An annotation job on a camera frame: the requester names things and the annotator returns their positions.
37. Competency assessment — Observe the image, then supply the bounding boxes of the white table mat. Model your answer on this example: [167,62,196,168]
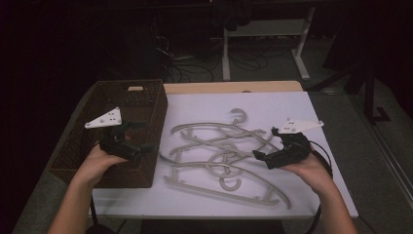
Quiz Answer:
[89,91,359,219]

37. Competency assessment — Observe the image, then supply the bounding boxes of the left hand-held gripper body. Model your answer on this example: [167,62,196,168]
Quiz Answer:
[85,106,144,161]

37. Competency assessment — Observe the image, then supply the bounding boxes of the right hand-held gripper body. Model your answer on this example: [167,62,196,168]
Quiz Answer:
[265,117,324,170]

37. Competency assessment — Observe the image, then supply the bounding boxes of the white desk frame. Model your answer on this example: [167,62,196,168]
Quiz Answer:
[222,6,317,82]

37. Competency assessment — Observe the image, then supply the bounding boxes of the person's left hand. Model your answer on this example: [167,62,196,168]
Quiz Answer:
[73,145,129,189]

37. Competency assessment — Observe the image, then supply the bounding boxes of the black floor cables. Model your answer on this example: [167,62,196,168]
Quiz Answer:
[154,30,271,84]

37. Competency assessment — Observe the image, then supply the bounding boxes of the brown woven basket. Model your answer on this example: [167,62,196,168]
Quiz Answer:
[48,79,169,189]

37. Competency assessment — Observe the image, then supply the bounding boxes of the person's right hand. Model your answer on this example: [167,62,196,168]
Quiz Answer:
[282,147,337,197]

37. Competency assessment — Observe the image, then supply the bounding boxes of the black floor stand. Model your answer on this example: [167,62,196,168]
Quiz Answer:
[306,61,393,125]

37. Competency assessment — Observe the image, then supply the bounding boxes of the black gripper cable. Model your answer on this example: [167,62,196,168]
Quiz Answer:
[305,139,334,234]

